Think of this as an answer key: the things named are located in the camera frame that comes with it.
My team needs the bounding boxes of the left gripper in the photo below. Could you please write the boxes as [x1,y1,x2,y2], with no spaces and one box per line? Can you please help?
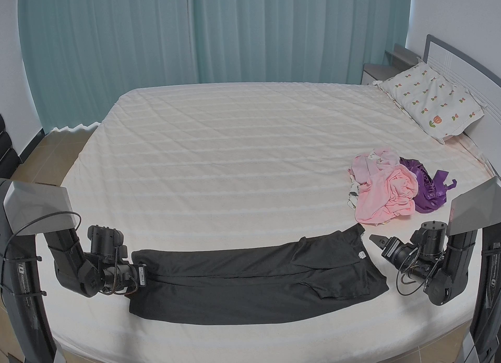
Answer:
[117,261,148,295]

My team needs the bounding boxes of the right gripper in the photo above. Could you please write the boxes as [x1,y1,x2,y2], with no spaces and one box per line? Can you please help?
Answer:
[369,234,418,272]

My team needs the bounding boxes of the black trousers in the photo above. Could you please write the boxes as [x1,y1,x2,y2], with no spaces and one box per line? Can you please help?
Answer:
[128,224,390,325]

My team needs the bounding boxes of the pile of clothes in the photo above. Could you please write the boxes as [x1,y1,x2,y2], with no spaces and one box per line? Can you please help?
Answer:
[346,149,418,225]

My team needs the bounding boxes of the purple garment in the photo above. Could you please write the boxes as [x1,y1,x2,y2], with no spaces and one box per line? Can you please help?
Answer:
[398,156,458,214]

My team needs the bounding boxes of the bed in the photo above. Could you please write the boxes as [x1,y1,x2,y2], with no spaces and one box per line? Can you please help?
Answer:
[36,34,501,359]

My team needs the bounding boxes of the white printed pillow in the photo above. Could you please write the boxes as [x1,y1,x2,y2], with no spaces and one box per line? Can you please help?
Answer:
[377,61,486,145]

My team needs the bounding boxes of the grey white bedside table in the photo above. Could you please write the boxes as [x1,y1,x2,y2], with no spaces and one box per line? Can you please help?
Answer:
[362,43,424,87]

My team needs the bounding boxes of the black chair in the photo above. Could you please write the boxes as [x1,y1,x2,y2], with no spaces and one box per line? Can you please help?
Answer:
[0,113,21,177]

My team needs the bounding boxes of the blue-green curtain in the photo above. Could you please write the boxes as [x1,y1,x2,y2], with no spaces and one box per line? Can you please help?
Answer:
[17,0,195,135]
[191,0,414,86]

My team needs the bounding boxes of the black cable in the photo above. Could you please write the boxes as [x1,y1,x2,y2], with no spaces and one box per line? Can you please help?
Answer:
[396,263,417,296]
[5,212,82,260]

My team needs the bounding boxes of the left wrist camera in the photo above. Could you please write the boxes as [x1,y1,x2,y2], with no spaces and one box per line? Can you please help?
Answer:
[86,225,128,265]

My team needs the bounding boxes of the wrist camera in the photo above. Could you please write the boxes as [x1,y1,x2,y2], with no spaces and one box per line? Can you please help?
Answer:
[411,220,448,260]
[86,225,128,265]

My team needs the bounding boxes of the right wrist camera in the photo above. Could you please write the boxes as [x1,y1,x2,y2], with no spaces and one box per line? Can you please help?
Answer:
[411,220,448,260]

